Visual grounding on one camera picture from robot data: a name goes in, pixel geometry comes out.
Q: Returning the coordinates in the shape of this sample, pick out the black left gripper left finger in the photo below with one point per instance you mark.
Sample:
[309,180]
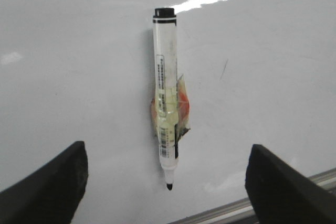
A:
[52,193]

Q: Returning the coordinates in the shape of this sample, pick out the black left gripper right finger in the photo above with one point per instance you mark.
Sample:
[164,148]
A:
[280,194]

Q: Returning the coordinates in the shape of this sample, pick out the white whiteboard with frame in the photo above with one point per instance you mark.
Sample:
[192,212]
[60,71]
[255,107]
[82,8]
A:
[256,72]

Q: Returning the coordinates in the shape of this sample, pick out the white black whiteboard marker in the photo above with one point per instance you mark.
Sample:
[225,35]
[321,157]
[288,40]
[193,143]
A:
[170,105]

